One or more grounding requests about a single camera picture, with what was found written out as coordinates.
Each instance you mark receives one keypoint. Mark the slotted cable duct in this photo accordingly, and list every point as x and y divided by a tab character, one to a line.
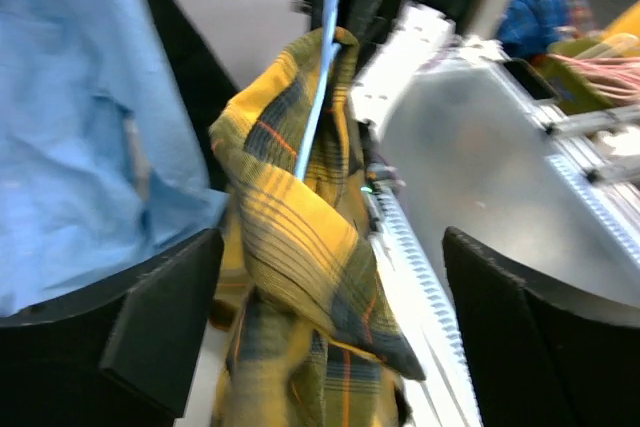
424	312

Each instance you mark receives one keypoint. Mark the light blue shirt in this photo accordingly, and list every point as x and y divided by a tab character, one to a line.
100	166

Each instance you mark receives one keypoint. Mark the yellow black plaid shirt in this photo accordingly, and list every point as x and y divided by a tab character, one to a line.
313	339

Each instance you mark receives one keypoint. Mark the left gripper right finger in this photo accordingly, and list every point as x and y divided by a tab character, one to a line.
541	352

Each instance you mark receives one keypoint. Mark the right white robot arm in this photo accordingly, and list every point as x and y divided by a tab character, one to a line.
402	40

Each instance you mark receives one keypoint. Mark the light blue wire hanger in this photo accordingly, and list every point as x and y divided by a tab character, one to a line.
329	49

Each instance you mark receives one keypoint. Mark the black garment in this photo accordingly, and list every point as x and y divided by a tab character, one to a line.
203	83

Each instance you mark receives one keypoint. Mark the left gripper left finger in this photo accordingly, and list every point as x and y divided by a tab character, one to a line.
119	352

